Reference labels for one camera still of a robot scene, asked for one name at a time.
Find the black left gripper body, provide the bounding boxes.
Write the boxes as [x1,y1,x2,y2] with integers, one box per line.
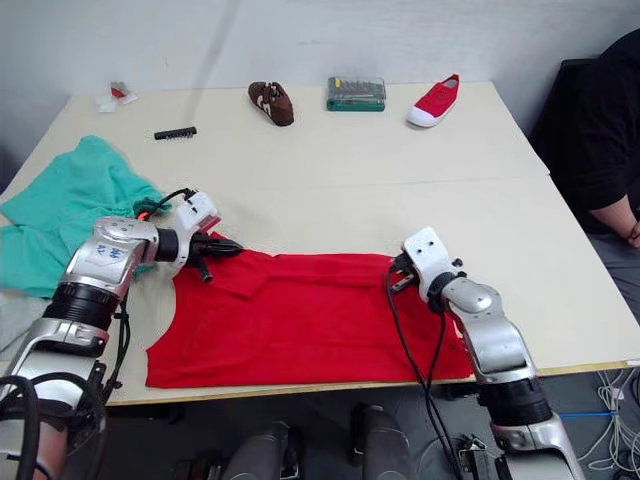
[185,231,215,269]

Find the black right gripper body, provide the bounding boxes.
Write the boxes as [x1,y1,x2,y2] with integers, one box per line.
[387,252,420,296]

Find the red t-shirt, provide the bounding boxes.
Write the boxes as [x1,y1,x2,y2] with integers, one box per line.
[144,231,476,390]

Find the green shorts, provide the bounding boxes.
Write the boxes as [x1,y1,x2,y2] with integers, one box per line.
[0,134,167,301]

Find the person in black top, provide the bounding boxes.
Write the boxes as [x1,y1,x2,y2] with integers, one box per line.
[528,28,640,324]

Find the black bit holder strip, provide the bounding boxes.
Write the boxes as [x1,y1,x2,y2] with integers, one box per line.
[153,126,198,142]

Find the brown sneaker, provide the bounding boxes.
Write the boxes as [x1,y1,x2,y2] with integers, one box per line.
[247,80,296,126]

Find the dark rounded shape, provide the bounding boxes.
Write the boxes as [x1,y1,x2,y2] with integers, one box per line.
[348,402,417,480]
[221,421,304,480]

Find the red canvas shoe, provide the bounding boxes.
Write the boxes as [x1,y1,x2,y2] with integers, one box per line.
[405,73,461,129]

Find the small red green packet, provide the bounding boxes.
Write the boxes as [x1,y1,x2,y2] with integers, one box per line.
[109,79,139,105]

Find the green screwdriver bit box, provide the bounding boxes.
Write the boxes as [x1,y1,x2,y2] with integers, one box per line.
[326,75,387,113]

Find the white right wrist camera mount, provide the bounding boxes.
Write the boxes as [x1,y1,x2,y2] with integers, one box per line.
[402,226,464,304]

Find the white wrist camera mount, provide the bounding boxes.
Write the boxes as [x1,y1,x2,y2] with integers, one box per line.
[402,226,464,304]
[172,192,223,269]

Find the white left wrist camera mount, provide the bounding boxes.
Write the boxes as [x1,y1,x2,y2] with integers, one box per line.
[172,192,223,269]

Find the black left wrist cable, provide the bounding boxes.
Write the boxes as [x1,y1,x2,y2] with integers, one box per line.
[134,187,199,221]

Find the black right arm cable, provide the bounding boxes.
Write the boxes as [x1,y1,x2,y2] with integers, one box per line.
[383,264,464,480]

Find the thick black left arm hose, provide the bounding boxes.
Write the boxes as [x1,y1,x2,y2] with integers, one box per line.
[0,372,109,480]

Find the white cable bundle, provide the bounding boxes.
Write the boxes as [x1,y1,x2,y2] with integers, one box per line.
[579,367,640,475]

